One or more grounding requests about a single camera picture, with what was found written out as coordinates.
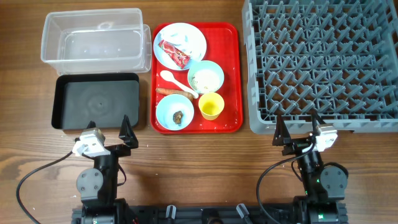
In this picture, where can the small light blue bowl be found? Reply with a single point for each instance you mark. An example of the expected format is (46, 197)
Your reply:
(170, 104)

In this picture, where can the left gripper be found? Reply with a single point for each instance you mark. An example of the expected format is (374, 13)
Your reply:
(124, 134)

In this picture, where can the cooked white rice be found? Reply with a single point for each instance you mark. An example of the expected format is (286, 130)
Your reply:
(205, 81)

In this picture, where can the red snack wrapper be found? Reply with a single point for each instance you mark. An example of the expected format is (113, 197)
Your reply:
(180, 58)

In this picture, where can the green bowl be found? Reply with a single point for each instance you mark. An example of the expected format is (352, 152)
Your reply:
(205, 64)

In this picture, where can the orange carrot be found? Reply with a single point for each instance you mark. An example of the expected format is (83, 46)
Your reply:
(166, 92)

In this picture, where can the black waste tray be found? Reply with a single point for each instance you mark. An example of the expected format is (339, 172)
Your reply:
(103, 98)

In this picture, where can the large light blue plate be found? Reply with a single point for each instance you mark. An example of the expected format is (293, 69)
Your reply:
(195, 36)

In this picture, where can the brown food scrap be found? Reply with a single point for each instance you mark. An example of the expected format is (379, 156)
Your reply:
(177, 117)

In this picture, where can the clear plastic bin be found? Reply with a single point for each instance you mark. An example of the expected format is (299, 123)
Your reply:
(97, 41)

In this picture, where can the yellow cup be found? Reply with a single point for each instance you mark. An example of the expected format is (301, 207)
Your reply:
(211, 105)

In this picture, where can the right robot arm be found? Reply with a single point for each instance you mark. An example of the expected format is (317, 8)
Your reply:
(324, 183)

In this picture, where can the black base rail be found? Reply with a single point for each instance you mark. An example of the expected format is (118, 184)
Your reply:
(280, 212)

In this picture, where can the red serving tray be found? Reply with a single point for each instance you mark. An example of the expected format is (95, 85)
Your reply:
(222, 47)

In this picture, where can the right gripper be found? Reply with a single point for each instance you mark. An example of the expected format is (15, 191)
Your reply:
(282, 137)

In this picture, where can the grey dishwasher rack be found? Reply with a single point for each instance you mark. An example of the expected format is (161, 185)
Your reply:
(334, 58)

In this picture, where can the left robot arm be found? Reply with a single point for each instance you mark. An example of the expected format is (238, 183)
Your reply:
(98, 185)

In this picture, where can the white plastic spoon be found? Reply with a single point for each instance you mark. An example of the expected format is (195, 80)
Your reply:
(168, 76)

